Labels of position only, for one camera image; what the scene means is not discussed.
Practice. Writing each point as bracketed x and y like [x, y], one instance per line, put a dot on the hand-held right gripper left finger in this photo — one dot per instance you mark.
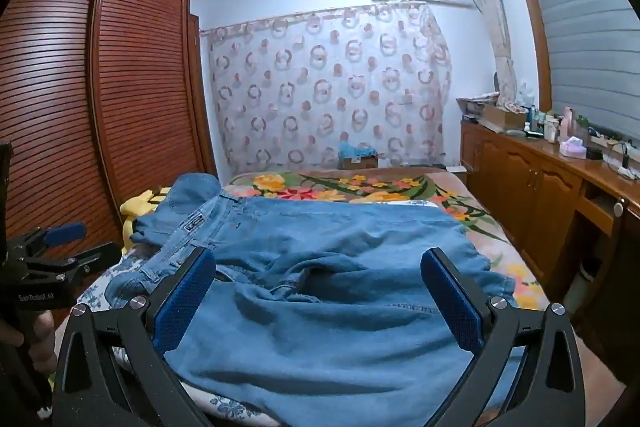
[184, 304]

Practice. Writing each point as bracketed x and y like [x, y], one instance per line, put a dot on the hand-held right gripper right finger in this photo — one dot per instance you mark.
[454, 307]

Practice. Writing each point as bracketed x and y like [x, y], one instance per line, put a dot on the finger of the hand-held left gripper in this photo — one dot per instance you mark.
[65, 234]
[92, 257]

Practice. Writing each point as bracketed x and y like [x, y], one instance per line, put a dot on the blue denim pants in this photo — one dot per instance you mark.
[325, 257]

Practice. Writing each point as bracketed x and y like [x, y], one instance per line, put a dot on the person's left hand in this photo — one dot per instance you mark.
[45, 339]

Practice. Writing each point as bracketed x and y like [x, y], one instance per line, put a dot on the white blue floral bedsheet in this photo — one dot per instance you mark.
[94, 294]

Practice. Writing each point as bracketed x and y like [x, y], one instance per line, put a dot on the yellow plush toy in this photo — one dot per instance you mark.
[137, 204]

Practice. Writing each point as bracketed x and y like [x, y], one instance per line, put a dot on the grey waste bin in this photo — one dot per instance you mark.
[586, 279]

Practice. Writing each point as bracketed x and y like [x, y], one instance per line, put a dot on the long wooden cabinet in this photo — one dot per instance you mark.
[520, 187]

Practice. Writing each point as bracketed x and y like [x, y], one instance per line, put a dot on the colourful flower blanket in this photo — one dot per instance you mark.
[350, 189]

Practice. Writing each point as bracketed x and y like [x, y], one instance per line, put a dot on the brown louvered wardrobe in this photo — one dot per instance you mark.
[140, 82]

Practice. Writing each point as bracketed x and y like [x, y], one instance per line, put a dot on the small cardboard box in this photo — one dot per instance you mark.
[357, 163]

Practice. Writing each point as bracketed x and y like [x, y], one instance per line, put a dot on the blue cloth bundle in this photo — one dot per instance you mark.
[356, 149]

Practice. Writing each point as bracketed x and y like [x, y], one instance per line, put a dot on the open cardboard box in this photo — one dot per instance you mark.
[502, 119]

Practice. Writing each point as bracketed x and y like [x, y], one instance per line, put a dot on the pink tissue box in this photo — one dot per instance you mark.
[572, 148]

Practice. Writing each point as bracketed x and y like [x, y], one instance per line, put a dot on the stack of papers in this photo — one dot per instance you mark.
[472, 107]

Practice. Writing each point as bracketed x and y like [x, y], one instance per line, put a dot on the white bottle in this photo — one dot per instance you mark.
[551, 129]

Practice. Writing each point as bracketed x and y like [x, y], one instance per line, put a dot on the pink bottle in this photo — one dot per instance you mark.
[569, 124]

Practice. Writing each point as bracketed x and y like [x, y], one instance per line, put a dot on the tied-back patterned curtain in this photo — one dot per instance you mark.
[500, 32]

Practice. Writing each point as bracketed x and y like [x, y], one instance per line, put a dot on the grey window blind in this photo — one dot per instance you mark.
[590, 57]

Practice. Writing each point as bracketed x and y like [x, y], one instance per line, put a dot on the wooden window frame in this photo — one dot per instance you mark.
[532, 17]

